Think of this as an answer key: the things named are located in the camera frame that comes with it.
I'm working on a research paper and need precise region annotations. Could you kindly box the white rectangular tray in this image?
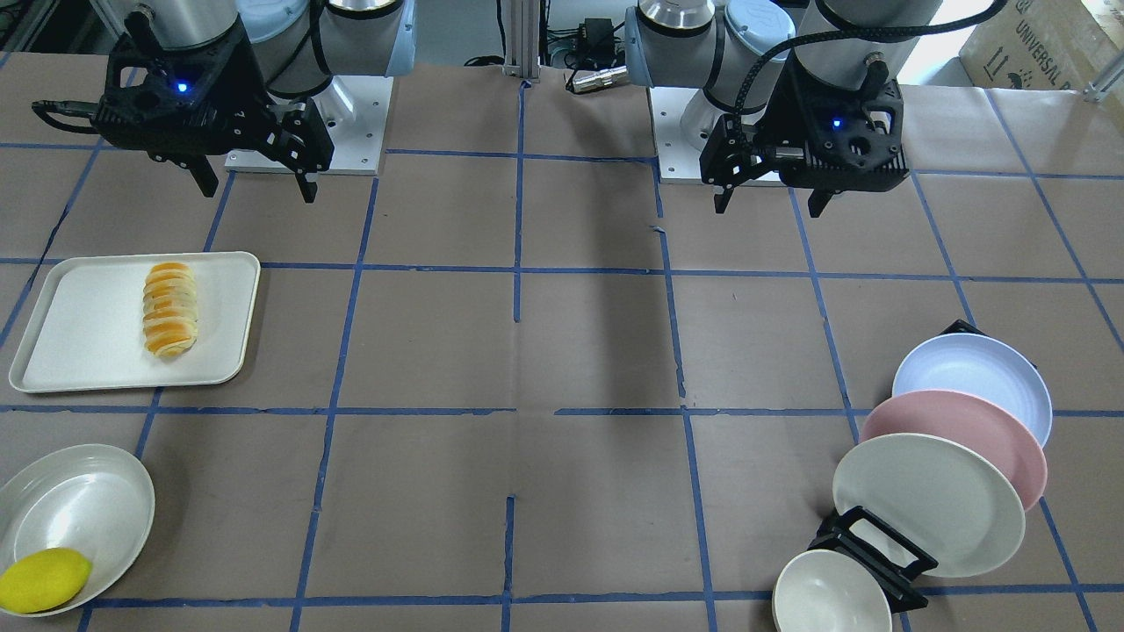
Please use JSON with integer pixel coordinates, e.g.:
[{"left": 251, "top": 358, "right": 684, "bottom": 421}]
[{"left": 9, "top": 251, "right": 261, "bottom": 392}]

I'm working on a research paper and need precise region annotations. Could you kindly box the black dish rack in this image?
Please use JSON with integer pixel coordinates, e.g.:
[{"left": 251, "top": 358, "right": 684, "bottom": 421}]
[{"left": 812, "top": 320, "right": 994, "bottom": 612}]

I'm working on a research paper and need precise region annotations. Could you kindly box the light blue plate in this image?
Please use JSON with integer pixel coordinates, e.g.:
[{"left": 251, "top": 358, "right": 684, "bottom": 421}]
[{"left": 891, "top": 333, "right": 1055, "bottom": 446}]

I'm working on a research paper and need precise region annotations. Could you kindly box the pink plate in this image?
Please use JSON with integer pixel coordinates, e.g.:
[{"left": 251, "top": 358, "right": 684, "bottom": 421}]
[{"left": 859, "top": 389, "right": 1048, "bottom": 511}]

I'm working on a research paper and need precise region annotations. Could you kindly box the small cream bowl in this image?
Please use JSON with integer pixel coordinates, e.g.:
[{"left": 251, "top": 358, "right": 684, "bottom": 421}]
[{"left": 772, "top": 549, "right": 894, "bottom": 631}]

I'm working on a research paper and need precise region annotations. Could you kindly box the cardboard box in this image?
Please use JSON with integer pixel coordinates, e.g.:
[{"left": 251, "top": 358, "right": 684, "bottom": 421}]
[{"left": 959, "top": 1, "right": 1123, "bottom": 90}]

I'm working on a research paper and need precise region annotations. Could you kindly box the black power adapter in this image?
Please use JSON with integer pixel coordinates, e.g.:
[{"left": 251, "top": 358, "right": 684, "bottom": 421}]
[{"left": 577, "top": 18, "right": 616, "bottom": 65}]

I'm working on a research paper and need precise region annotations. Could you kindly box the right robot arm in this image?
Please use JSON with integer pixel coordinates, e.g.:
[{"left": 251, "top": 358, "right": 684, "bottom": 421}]
[{"left": 31, "top": 1, "right": 417, "bottom": 204}]

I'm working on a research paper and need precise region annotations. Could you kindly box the orange striped bread loaf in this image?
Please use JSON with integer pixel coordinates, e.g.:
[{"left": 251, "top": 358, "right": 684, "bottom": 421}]
[{"left": 141, "top": 262, "right": 199, "bottom": 356}]

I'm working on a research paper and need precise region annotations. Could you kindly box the cream white plate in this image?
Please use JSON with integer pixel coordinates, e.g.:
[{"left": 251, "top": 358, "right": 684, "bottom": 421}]
[{"left": 832, "top": 433, "right": 1027, "bottom": 578}]

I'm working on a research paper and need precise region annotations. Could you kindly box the silver metal cylinder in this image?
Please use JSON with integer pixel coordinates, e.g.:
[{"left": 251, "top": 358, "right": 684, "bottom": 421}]
[{"left": 566, "top": 67, "right": 631, "bottom": 94}]

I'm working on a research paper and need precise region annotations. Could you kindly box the yellow lemon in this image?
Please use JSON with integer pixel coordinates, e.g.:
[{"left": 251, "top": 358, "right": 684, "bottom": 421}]
[{"left": 1, "top": 547, "right": 92, "bottom": 614}]

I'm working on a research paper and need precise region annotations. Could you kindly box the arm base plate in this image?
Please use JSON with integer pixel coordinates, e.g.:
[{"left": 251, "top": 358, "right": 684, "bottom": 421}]
[
  {"left": 647, "top": 85, "right": 803, "bottom": 188},
  {"left": 224, "top": 75, "right": 393, "bottom": 177}
]

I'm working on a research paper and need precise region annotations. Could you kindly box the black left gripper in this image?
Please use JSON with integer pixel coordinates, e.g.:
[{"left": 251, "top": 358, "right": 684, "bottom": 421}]
[{"left": 699, "top": 51, "right": 910, "bottom": 219}]

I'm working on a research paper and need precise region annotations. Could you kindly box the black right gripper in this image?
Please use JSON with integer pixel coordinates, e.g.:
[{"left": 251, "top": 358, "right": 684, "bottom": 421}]
[{"left": 31, "top": 15, "right": 334, "bottom": 204}]

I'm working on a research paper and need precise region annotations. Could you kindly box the aluminium frame post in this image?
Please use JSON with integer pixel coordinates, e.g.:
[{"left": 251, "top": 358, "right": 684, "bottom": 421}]
[{"left": 501, "top": 1, "right": 544, "bottom": 84}]

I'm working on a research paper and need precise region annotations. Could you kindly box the white shallow bowl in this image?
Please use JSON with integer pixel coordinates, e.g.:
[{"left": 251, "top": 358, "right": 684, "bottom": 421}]
[{"left": 1, "top": 444, "right": 155, "bottom": 619}]

